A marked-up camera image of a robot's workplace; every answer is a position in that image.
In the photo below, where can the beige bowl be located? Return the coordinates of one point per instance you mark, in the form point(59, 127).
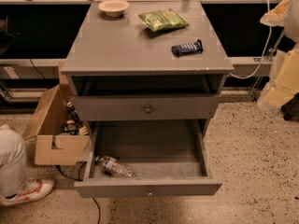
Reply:
point(113, 8)

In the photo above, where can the white trouser leg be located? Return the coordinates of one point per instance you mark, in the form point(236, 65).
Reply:
point(12, 162)

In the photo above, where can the open grey lower drawer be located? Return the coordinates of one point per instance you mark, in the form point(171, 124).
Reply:
point(168, 158)

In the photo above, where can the green chip bag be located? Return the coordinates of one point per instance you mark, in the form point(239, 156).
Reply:
point(162, 20)

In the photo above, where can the grey wooden cabinet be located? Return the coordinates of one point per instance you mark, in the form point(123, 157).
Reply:
point(122, 57)

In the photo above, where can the cardboard box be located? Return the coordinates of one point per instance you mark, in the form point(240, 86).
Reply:
point(53, 147)

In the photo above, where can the dark blue snack bar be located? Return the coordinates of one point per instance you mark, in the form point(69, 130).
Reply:
point(188, 48)

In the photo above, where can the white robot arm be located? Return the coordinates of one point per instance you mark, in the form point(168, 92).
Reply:
point(291, 27)

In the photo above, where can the clear plastic water bottle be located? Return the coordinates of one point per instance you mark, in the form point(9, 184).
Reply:
point(112, 166)

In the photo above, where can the dark bottle in box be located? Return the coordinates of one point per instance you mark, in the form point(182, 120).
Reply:
point(72, 112)

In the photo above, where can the closed grey upper drawer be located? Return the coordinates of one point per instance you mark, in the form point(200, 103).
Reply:
point(108, 108)

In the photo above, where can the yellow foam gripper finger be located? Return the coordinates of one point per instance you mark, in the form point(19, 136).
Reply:
point(277, 15)
point(284, 81)

